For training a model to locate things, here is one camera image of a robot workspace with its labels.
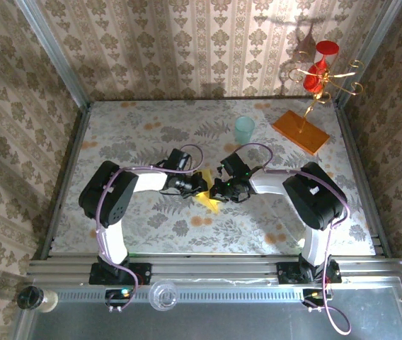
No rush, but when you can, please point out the yellow cloth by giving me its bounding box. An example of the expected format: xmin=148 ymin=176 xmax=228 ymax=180
xmin=193 ymin=169 xmax=223 ymax=215

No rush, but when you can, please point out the floral tablecloth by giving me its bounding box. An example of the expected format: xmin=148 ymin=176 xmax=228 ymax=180
xmin=50 ymin=98 xmax=377 ymax=256

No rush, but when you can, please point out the teal plastic cup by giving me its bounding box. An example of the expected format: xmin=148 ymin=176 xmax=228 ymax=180
xmin=234 ymin=115 xmax=255 ymax=145

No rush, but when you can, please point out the gold glass rack orange base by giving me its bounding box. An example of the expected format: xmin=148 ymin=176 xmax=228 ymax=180
xmin=271 ymin=51 xmax=364 ymax=156

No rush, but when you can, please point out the clear glass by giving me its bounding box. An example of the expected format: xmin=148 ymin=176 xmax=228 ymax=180
xmin=149 ymin=278 xmax=179 ymax=312

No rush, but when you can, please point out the black connector board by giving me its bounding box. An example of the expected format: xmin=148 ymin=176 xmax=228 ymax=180
xmin=104 ymin=288 xmax=134 ymax=307

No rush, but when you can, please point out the red wine glass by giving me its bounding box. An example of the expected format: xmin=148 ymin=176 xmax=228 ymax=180
xmin=302 ymin=40 xmax=340 ymax=95

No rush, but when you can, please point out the grey metal tray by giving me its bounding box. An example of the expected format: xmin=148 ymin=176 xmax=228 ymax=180
xmin=13 ymin=276 xmax=402 ymax=340

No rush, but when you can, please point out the black capped bottle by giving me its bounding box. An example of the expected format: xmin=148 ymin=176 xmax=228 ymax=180
xmin=16 ymin=285 xmax=59 ymax=313

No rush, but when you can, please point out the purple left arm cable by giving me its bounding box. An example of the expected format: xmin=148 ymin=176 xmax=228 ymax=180
xmin=94 ymin=144 xmax=205 ymax=312

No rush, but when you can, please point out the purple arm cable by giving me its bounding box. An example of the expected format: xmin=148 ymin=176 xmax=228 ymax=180
xmin=94 ymin=144 xmax=205 ymax=312
xmin=235 ymin=143 xmax=352 ymax=336

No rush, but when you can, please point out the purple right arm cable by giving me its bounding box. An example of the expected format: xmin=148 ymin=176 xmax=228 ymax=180
xmin=235 ymin=143 xmax=352 ymax=336

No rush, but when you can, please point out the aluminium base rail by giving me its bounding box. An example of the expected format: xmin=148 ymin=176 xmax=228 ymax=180
xmin=25 ymin=255 xmax=402 ymax=288

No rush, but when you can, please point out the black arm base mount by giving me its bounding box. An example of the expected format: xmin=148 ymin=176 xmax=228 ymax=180
xmin=88 ymin=261 xmax=152 ymax=286
xmin=277 ymin=261 xmax=343 ymax=285

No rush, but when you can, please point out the slotted grey cable duct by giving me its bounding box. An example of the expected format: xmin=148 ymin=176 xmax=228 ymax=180
xmin=55 ymin=286 xmax=308 ymax=302

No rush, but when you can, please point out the aluminium side rail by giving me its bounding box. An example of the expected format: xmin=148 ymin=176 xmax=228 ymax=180
xmin=41 ymin=102 xmax=92 ymax=259
xmin=335 ymin=102 xmax=391 ymax=258

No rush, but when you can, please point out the aluminium frame post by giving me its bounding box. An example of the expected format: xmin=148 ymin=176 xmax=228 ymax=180
xmin=335 ymin=0 xmax=402 ymax=107
xmin=15 ymin=0 xmax=91 ymax=111

